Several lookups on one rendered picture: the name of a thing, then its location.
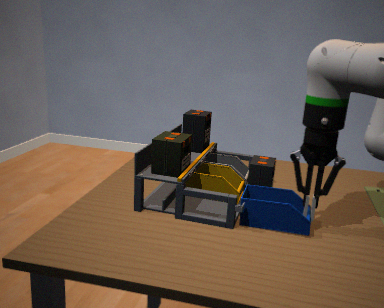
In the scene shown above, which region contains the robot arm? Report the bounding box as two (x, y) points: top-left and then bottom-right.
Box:
(302, 39), (384, 161)

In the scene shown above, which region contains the blue bin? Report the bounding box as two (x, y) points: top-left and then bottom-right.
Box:
(239, 185), (311, 236)

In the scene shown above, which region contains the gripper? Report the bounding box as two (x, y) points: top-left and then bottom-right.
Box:
(290, 127), (346, 222)

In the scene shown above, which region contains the dark grey metal shelf rack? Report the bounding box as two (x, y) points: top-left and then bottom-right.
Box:
(134, 142), (254, 229)

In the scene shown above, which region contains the yellow open bin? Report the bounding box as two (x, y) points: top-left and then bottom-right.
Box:
(186, 163), (244, 204)

